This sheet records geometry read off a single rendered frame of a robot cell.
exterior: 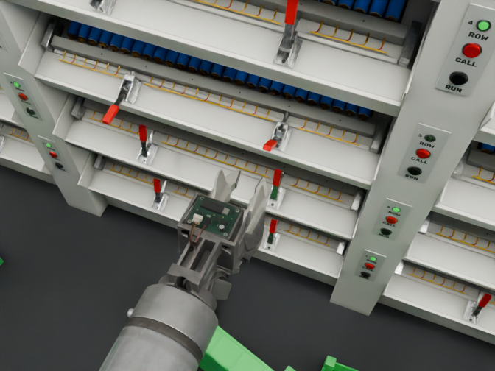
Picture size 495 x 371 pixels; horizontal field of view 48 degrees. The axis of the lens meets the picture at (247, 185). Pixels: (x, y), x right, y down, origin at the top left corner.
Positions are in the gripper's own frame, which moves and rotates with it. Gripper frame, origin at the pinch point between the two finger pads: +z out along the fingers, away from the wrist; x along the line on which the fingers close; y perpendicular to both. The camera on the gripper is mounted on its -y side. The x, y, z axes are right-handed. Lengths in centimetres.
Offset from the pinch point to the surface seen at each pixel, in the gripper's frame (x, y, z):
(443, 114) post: -20.9, 12.9, 10.0
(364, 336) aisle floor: -26, -59, 15
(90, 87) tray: 33.6, -6.3, 13.6
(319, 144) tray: -6.2, -5.0, 15.8
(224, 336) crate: 0.8, -41.8, -4.6
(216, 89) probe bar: 11.9, -1.4, 17.2
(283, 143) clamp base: -1.0, -4.6, 13.3
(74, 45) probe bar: 38.0, -1.4, 17.3
